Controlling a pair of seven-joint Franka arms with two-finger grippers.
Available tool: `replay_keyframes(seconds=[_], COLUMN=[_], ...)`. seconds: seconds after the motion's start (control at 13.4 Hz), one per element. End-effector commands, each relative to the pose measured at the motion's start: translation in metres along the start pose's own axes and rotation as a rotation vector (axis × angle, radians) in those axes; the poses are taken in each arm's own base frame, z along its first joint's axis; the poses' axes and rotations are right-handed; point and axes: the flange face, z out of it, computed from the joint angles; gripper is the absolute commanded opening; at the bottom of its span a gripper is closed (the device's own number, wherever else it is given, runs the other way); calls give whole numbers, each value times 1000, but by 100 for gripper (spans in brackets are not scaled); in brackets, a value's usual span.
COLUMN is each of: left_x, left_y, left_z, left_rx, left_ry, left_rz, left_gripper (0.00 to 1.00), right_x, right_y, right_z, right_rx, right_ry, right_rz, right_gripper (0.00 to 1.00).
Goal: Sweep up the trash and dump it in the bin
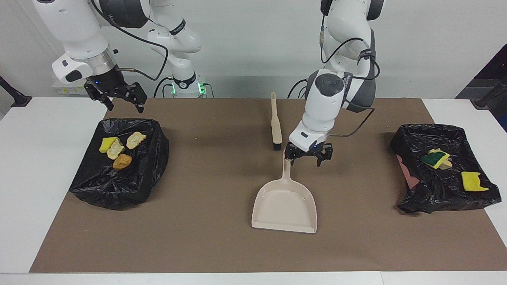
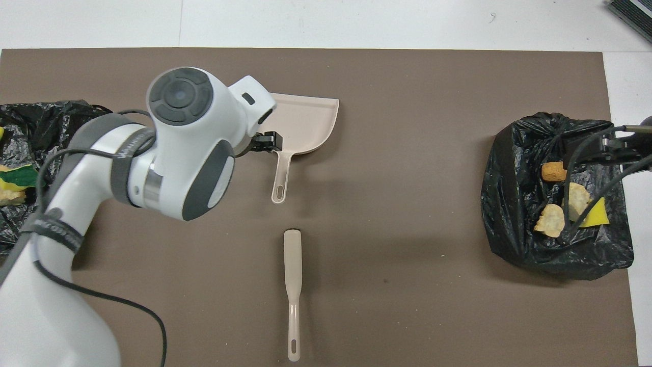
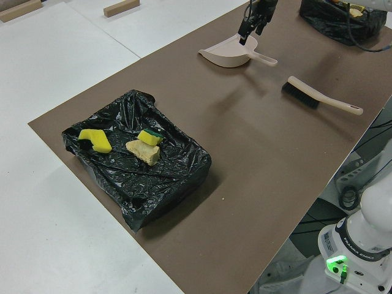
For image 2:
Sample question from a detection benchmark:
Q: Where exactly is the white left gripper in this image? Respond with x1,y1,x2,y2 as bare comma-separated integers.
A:
227,75,284,154

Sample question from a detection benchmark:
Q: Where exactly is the beige plastic dustpan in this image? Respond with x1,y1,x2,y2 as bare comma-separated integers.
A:
264,92,341,205

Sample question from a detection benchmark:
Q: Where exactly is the beige brush with black bristles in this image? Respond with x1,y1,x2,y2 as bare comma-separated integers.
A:
283,229,304,363

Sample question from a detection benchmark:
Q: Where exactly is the hooked yellow sponge piece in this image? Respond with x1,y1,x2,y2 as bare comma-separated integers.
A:
0,164,39,193

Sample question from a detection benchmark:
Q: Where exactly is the brown cork-like bread piece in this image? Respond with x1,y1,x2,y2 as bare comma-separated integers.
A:
541,161,567,183

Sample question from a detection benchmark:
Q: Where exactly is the orange striped bread piece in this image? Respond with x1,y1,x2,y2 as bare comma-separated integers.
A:
533,203,567,239

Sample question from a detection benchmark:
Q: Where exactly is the pale cream scrap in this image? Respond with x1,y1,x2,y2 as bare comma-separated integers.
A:
566,182,591,223

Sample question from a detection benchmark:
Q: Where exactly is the small yellow sponge piece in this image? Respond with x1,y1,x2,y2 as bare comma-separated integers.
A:
580,197,610,229

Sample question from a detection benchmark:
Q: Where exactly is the black plastic trash bag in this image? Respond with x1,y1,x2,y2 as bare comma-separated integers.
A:
480,112,635,281
0,100,115,255

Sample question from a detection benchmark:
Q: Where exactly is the brown paper table mat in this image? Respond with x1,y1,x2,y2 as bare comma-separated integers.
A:
0,47,640,367

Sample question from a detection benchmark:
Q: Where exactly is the dark grey ribbed object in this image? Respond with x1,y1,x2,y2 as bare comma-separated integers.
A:
605,0,652,45

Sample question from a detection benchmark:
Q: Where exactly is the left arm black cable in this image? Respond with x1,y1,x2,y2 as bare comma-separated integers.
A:
0,109,169,367

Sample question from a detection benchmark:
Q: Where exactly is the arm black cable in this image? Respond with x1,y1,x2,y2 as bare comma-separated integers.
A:
0,109,169,367
560,125,652,240

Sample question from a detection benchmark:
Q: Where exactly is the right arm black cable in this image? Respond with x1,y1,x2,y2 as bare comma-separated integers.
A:
560,125,652,240

